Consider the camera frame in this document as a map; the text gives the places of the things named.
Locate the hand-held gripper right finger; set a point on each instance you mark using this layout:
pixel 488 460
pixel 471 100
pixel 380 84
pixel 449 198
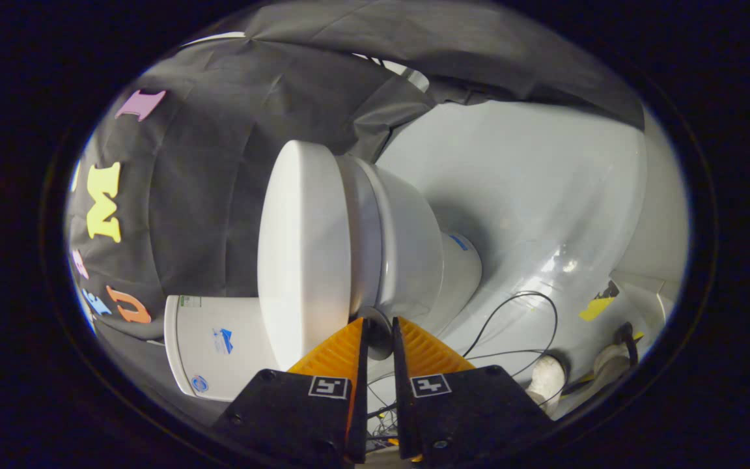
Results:
pixel 403 404

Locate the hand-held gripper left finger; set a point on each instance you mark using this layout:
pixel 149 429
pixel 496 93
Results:
pixel 362 404

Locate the black round lid knob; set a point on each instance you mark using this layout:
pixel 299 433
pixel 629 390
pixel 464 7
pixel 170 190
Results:
pixel 378 332

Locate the white toilet lid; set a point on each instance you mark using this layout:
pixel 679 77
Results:
pixel 303 247

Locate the white ceramic toilet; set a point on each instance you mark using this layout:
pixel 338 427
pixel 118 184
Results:
pixel 414 247

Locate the white toilet seat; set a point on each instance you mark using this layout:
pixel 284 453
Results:
pixel 362 234

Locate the white toilet tank cover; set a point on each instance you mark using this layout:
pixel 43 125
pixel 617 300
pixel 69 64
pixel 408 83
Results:
pixel 172 345

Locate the white rounded object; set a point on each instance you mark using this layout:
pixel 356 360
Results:
pixel 609 361
pixel 547 381

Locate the yellow tape piece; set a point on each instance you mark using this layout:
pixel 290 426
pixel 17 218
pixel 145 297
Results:
pixel 596 309

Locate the black backdrop cloth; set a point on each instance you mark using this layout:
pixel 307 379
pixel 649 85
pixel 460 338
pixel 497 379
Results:
pixel 206 195

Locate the white box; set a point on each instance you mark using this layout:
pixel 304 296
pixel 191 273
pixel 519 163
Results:
pixel 648 293

